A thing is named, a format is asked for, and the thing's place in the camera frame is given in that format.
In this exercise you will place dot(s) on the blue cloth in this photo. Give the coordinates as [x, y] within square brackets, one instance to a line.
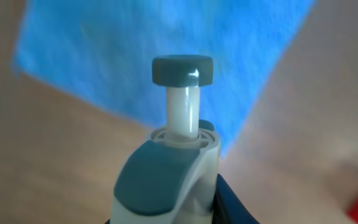
[104, 46]

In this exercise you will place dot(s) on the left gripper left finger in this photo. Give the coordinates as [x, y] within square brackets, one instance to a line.
[107, 222]

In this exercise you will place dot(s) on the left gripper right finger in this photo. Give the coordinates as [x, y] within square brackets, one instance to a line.
[228, 208]

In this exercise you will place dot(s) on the white pipette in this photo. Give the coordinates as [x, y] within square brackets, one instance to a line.
[154, 177]

